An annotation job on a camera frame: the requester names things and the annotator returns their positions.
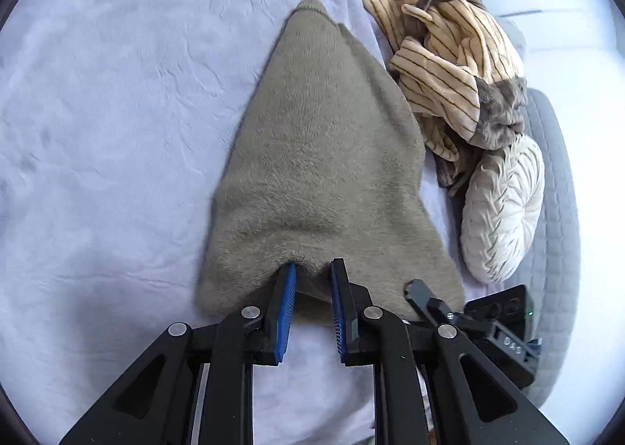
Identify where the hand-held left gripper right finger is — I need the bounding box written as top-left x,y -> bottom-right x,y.
329,257 -> 572,445

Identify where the white round pleated pillow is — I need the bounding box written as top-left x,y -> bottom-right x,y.
460,133 -> 546,285

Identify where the taupe fuzzy sweater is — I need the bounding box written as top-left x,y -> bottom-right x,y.
195,0 -> 466,329

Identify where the lavender bed blanket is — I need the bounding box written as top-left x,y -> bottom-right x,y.
0,0 -> 533,445

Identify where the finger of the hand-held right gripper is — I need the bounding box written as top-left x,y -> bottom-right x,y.
404,278 -> 458,329

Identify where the grey quilted cushion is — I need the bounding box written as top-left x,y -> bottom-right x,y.
508,86 -> 583,407

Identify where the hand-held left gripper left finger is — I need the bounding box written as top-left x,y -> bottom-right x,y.
59,262 -> 298,445

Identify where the cream striped fleece garment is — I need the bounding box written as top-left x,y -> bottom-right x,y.
359,0 -> 530,197

